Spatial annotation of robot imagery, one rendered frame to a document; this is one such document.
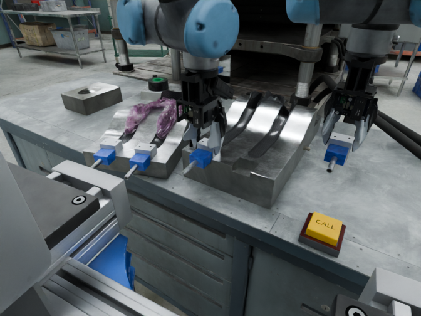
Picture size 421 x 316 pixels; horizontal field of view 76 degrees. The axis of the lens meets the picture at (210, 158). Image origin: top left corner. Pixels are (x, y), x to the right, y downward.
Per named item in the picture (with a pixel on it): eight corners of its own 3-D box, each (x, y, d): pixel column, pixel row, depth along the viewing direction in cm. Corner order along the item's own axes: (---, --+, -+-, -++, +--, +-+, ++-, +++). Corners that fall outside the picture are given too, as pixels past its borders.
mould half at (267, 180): (269, 209, 65) (277, 163, 58) (183, 176, 76) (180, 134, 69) (318, 130, 101) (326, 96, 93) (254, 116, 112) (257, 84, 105)
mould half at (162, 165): (167, 179, 75) (163, 145, 69) (86, 166, 81) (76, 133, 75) (211, 111, 116) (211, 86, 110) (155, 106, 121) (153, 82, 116)
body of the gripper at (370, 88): (324, 117, 55) (339, 56, 48) (332, 104, 61) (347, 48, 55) (366, 126, 52) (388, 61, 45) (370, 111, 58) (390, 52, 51)
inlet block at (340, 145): (338, 184, 56) (345, 163, 53) (314, 177, 59) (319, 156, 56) (348, 156, 66) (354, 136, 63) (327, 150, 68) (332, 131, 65)
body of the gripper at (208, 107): (176, 125, 61) (172, 71, 55) (197, 112, 67) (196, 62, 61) (204, 132, 58) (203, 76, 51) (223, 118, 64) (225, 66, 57)
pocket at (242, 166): (250, 185, 64) (251, 172, 62) (230, 178, 67) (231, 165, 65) (257, 175, 68) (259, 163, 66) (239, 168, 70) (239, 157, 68)
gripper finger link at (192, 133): (176, 150, 68) (181, 120, 62) (190, 141, 72) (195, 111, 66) (186, 156, 67) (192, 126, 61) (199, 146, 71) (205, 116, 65)
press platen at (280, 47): (318, 93, 115) (328, 49, 106) (112, 57, 173) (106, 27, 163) (348, 57, 175) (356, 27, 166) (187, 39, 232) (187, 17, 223)
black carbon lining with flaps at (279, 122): (259, 167, 68) (263, 133, 63) (206, 150, 75) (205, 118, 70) (298, 118, 93) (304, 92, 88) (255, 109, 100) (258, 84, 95)
